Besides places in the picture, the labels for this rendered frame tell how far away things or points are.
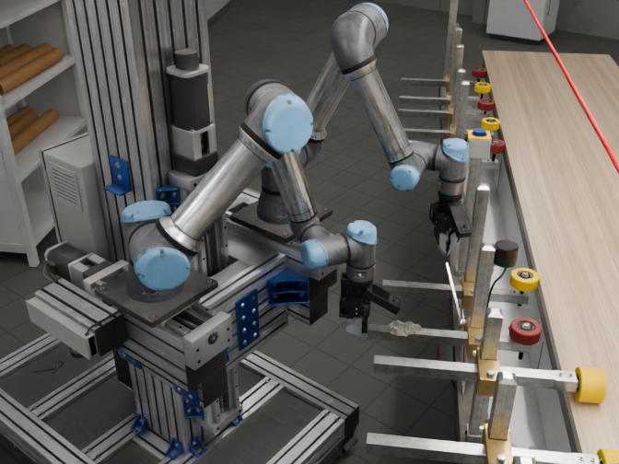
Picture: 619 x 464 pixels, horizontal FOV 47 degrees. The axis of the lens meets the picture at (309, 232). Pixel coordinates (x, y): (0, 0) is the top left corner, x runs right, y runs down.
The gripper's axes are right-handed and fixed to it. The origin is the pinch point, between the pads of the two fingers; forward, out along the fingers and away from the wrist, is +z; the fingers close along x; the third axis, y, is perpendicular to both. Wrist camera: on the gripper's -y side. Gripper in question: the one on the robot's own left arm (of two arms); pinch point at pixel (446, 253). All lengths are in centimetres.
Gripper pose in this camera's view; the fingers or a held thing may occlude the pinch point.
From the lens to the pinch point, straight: 216.7
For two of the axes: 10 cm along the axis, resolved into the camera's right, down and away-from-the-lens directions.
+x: -9.7, 1.1, -2.0
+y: -2.3, -4.9, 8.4
